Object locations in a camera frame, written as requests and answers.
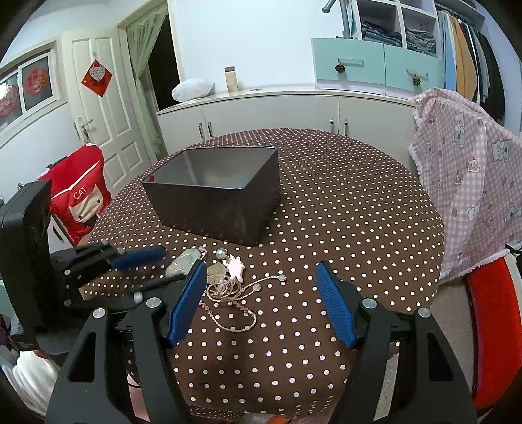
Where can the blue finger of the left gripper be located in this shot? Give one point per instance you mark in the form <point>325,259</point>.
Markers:
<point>124,299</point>
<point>103,256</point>

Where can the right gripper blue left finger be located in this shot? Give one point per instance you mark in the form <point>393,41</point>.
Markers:
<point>92,386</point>

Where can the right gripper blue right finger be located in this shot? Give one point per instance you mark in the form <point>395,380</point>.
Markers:
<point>430,386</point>

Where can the jade pendant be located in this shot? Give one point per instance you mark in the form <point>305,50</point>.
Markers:
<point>181,265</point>

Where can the pink plush charm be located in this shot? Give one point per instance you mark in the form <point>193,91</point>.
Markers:
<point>235,268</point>

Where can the red cat chair cover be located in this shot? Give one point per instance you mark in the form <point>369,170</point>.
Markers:
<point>78,190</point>

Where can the red chair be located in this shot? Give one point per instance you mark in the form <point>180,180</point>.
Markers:
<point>496,321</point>

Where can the white pearl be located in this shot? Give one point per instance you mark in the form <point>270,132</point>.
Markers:
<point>221,253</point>

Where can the dark rectangular storage box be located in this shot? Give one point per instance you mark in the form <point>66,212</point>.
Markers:
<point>227,193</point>

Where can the white panel door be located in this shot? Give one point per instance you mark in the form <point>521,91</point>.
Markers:
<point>108,121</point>

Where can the red door ornament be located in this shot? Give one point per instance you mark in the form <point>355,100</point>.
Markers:
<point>97,78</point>

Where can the window with red decorations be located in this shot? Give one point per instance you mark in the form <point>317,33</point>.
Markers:
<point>31,87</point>

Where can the white pillow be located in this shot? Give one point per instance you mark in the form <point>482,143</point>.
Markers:
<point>192,89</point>

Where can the beige bottle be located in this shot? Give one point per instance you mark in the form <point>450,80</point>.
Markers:
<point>231,79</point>

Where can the pink checkered cloth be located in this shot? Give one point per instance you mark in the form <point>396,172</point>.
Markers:
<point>470,166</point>

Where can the green curtain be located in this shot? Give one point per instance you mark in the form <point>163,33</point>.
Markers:
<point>142,35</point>

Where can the teal drawer unit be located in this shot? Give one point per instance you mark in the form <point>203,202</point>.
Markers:
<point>373,67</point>

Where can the hanging clothes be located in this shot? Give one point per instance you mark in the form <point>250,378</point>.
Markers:
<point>471,68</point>

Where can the white cubby shelf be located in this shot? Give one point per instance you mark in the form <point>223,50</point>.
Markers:
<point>412,25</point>

